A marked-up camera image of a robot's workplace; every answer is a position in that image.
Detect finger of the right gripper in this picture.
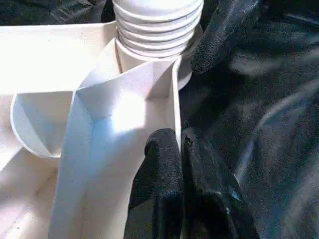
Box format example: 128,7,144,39
190,0,262,74

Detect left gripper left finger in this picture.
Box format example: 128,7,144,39
128,128,185,239

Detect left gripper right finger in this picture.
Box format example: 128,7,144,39
183,120,260,239

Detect white plastic table leg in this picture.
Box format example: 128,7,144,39
112,0,204,61

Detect white plastic table top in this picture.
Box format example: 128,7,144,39
0,21,194,239

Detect black glossy mat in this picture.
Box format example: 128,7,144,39
0,0,319,239

